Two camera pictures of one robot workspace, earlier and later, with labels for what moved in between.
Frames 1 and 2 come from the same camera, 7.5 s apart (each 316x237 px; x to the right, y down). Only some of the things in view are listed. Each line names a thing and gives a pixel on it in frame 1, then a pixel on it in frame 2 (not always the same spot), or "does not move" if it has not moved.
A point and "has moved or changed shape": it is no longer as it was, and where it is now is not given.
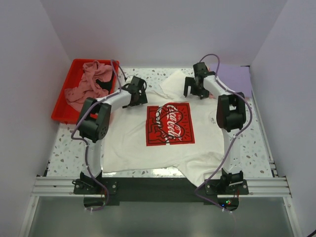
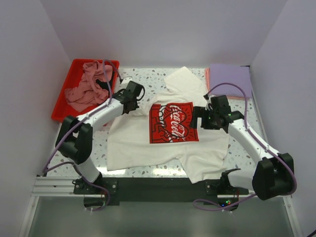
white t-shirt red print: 167,132 has moved or changed shape
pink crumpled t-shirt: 87,87 does not move
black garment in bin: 106,85 does not move
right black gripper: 189,82 → 199,112
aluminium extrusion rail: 257,186 does not move
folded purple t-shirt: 234,77 does not move
